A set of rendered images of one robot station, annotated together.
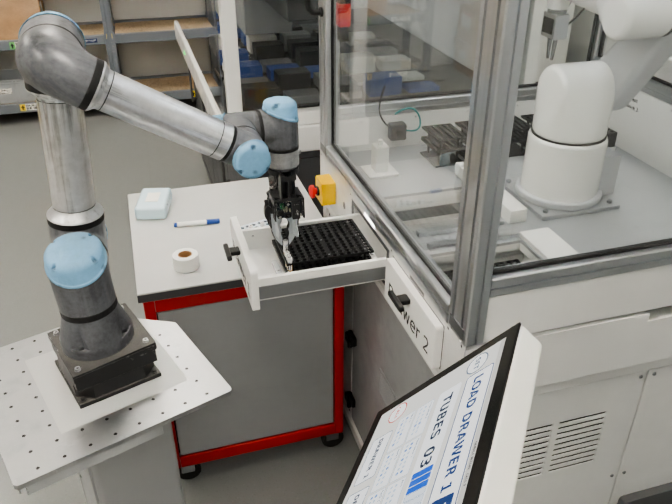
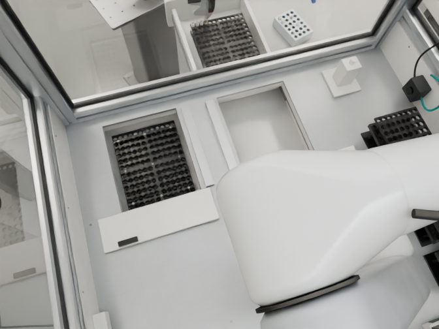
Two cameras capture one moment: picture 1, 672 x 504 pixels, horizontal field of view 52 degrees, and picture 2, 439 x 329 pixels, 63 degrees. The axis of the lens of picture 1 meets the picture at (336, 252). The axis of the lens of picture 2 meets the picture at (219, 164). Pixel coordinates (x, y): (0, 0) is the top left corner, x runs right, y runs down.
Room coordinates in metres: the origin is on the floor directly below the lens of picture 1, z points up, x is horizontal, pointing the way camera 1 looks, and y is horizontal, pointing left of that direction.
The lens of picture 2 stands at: (1.45, -0.72, 1.79)
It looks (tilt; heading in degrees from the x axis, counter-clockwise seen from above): 68 degrees down; 83
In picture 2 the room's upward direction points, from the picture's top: 6 degrees clockwise
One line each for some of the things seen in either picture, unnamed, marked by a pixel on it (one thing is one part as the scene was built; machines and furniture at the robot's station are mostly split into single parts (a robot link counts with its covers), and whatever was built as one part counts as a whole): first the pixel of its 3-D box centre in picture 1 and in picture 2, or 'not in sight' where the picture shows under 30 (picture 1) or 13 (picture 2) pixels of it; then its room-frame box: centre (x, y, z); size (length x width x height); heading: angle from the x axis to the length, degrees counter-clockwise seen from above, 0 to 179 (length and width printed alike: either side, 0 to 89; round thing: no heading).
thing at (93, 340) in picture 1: (92, 319); not in sight; (1.18, 0.52, 0.90); 0.15 x 0.15 x 0.10
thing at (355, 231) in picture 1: (321, 250); not in sight; (1.52, 0.04, 0.87); 0.22 x 0.18 x 0.06; 107
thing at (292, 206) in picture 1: (284, 191); not in sight; (1.44, 0.12, 1.08); 0.09 x 0.08 x 0.12; 17
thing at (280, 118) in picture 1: (279, 124); not in sight; (1.44, 0.12, 1.24); 0.09 x 0.08 x 0.11; 108
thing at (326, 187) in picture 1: (324, 189); not in sight; (1.87, 0.03, 0.88); 0.07 x 0.05 x 0.07; 17
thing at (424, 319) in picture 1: (411, 309); not in sight; (1.26, -0.17, 0.87); 0.29 x 0.02 x 0.11; 17
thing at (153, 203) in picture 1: (153, 203); not in sight; (1.96, 0.58, 0.78); 0.15 x 0.10 x 0.04; 4
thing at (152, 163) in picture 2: not in sight; (154, 168); (1.31, -0.36, 0.87); 0.22 x 0.18 x 0.06; 107
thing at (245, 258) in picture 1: (244, 260); not in sight; (1.46, 0.23, 0.87); 0.29 x 0.02 x 0.11; 17
